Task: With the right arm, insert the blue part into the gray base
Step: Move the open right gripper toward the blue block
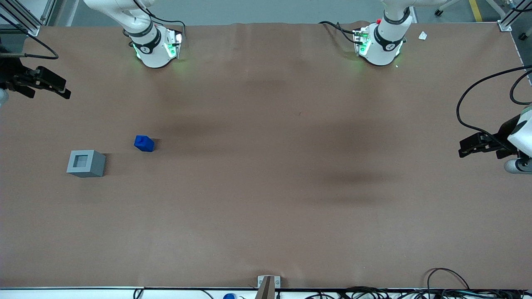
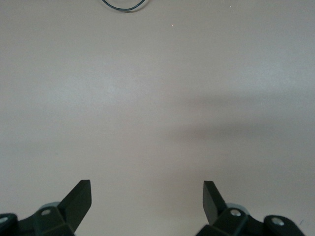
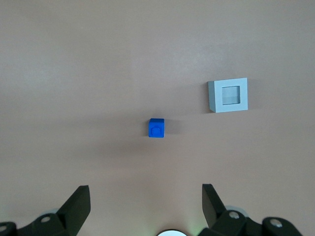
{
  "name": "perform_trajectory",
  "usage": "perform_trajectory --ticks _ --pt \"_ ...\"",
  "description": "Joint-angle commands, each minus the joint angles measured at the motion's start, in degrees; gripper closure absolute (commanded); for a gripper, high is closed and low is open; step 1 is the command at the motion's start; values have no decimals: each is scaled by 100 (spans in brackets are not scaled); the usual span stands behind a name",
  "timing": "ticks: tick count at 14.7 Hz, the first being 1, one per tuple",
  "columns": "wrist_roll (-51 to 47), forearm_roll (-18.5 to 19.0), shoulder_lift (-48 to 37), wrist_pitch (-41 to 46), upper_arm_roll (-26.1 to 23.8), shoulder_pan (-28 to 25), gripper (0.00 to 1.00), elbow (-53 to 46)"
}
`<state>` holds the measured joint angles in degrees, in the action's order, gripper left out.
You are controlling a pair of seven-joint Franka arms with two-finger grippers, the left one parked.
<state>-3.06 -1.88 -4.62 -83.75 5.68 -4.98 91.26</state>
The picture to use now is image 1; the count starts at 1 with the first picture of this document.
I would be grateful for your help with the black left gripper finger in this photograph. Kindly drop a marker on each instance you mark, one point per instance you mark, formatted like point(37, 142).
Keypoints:
point(476, 141)
point(474, 152)

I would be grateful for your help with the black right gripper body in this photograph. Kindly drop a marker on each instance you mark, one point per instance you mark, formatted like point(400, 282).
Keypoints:
point(9, 73)

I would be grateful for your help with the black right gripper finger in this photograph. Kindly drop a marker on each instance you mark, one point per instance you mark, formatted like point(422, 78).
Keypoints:
point(23, 90)
point(52, 79)

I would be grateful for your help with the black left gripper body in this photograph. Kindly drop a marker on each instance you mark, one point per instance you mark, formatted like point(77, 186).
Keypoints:
point(504, 136)

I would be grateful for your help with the blue plastic part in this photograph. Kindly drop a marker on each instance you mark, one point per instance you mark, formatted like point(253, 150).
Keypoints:
point(144, 143)

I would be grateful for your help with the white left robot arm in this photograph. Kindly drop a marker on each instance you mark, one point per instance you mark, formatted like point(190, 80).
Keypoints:
point(384, 47)

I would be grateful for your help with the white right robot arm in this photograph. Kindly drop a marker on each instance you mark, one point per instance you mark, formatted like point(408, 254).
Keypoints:
point(151, 52)

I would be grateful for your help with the gray square base block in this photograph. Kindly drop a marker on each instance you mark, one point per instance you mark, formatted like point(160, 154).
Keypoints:
point(93, 166)

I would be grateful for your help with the white paper scrap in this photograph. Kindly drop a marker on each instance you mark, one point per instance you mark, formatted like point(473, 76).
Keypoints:
point(422, 35)

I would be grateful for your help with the chair leg with caster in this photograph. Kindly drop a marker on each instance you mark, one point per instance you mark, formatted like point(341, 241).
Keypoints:
point(438, 12)

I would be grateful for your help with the paper table cover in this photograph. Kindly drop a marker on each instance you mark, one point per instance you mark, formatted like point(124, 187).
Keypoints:
point(266, 187)

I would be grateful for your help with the blue round cap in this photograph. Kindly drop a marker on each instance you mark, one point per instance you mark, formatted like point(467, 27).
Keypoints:
point(229, 296)

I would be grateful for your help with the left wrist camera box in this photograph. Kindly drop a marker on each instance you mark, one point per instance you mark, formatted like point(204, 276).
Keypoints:
point(517, 166)

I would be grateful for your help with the aluminium frame post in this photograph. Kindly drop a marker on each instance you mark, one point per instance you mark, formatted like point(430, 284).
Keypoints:
point(33, 30)
point(505, 26)

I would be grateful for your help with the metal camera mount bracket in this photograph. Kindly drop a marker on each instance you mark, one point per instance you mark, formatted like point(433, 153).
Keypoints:
point(268, 286)

